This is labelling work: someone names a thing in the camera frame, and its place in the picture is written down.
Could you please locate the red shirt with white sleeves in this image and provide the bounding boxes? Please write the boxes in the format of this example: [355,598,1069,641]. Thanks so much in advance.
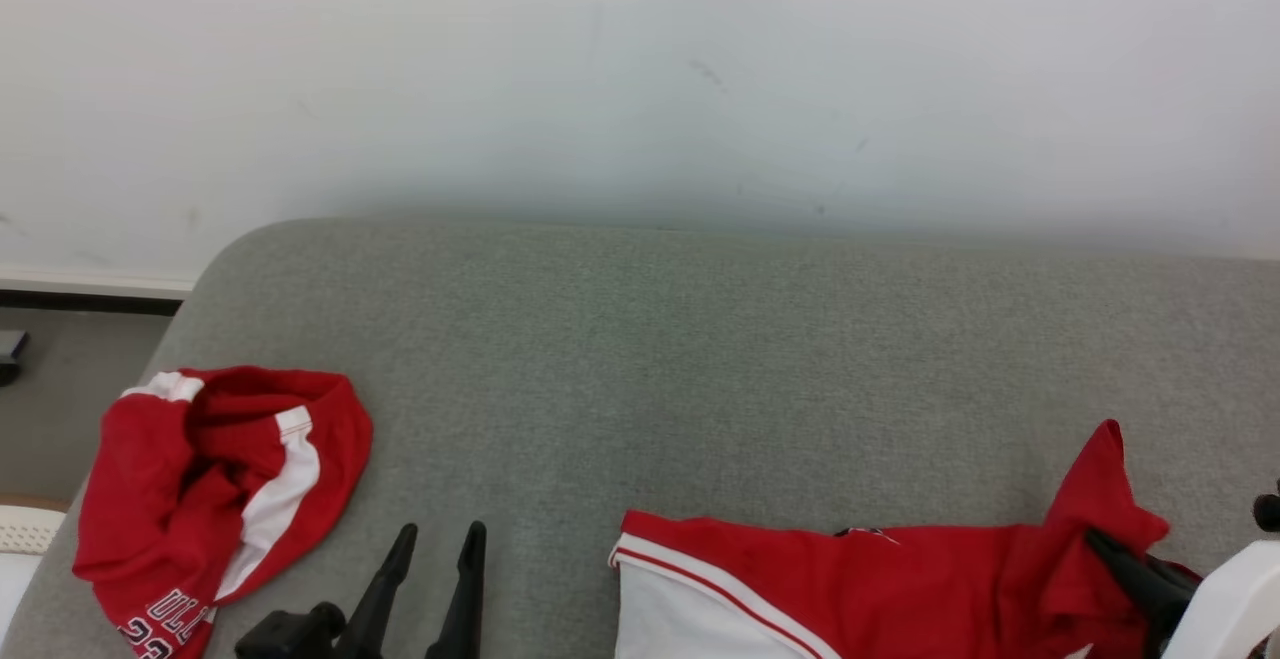
[607,419,1203,659]

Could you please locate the grey fabric sofa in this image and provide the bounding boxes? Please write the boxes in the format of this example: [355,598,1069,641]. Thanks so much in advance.
[0,217,1280,659]

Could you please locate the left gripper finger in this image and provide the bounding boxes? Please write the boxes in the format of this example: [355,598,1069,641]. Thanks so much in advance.
[424,520,489,659]
[334,523,420,659]

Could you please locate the red shorts with white stripe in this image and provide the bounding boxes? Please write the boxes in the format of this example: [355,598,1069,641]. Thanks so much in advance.
[71,365,375,659]

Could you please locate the white and black baseboard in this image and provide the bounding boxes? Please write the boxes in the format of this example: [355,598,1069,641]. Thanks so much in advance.
[0,263,197,317]

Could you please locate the white laundry basket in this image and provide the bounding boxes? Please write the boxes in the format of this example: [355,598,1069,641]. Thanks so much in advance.
[0,504,68,645]

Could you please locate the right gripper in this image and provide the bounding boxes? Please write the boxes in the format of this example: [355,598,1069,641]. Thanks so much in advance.
[1084,528,1280,659]

